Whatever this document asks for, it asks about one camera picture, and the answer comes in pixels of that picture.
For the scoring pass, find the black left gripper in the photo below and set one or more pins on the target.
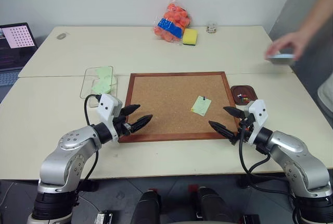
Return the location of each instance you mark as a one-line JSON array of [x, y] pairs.
[[122, 127]]

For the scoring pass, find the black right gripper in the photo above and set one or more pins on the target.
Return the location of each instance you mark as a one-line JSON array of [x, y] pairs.
[[245, 127]]

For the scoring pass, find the grey box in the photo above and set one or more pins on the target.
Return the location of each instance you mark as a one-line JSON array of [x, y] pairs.
[[282, 59]]

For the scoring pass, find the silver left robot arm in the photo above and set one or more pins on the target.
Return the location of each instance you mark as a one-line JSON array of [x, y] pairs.
[[63, 160]]

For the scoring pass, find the person's bare forearm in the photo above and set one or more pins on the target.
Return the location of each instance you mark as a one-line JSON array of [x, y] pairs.
[[316, 15]]

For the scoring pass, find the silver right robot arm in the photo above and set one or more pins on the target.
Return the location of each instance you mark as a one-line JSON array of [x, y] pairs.
[[299, 161]]

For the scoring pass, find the light green paper note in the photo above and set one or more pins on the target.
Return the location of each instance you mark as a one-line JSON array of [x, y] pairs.
[[200, 106]]

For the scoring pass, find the wood-framed cork board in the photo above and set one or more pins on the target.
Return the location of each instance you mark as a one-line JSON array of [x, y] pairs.
[[166, 99]]

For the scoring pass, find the person's bare hand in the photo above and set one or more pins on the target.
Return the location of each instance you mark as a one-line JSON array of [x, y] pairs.
[[287, 43]]

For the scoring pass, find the brown dish with pushpins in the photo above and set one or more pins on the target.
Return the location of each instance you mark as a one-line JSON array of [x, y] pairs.
[[242, 90]]

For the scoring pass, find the clear plastic tray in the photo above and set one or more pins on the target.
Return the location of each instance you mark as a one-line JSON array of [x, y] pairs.
[[89, 88]]

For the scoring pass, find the dark rounded shape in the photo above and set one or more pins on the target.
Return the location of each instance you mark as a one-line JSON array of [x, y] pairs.
[[213, 205], [145, 207]]

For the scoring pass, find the yellow sponge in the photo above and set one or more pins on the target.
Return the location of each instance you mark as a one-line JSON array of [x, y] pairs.
[[190, 37]]

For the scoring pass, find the small glass jar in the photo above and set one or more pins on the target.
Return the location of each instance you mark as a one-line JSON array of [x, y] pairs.
[[211, 27]]

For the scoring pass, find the person's light clothing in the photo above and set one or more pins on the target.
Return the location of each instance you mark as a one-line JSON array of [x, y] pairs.
[[326, 96]]

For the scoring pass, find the small black box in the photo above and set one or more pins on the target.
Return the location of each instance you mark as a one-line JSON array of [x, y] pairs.
[[251, 219], [104, 217]]

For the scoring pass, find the bag of orange balls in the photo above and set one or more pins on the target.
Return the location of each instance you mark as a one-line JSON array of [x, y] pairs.
[[173, 20]]

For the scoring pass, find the oval table grommet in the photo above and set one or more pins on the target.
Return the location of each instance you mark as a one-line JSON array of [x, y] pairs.
[[62, 36]]

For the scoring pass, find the open laptop computer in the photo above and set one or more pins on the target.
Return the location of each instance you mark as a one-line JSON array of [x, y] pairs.
[[15, 44]]

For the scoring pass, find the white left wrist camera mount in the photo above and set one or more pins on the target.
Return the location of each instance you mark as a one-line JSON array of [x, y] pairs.
[[107, 108]]

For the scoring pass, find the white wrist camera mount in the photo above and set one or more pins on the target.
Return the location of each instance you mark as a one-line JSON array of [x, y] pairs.
[[258, 112], [107, 108]]

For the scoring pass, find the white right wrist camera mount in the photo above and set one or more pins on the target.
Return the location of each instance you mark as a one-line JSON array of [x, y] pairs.
[[258, 112]]

